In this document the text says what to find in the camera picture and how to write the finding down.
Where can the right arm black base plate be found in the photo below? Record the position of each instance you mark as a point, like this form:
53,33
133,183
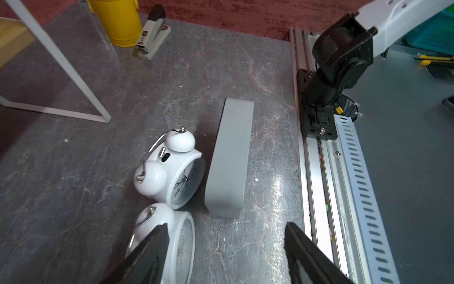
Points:
316,95

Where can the wooden white frame shelf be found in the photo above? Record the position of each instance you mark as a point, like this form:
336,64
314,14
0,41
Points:
41,79

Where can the white twin bell alarm clock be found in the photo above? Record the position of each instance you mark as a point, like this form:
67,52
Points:
179,244

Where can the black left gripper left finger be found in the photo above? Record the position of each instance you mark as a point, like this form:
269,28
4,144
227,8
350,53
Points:
145,264

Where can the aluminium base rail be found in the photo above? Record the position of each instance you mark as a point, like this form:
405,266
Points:
329,217

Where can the white black stapler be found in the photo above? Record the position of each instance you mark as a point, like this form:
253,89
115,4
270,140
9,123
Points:
154,33

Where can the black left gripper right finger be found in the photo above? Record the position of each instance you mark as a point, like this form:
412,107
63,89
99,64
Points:
306,262

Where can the yellow metal pen bucket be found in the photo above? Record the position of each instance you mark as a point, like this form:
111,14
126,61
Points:
120,19

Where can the perforated grey cable tray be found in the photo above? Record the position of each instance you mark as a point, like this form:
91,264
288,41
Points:
377,249

